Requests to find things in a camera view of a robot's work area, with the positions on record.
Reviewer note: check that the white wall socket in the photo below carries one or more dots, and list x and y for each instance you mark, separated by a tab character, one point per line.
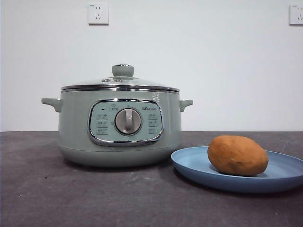
296	14
98	14

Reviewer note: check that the pale green electric steamer pot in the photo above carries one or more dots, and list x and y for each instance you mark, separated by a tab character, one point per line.
75	132

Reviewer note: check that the orange-brown potato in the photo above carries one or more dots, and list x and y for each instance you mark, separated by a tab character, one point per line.
236	156

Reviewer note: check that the blue round plate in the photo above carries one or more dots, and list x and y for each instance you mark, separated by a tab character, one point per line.
194	163

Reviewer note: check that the glass lid with green knob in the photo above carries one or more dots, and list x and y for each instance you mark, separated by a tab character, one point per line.
122	70

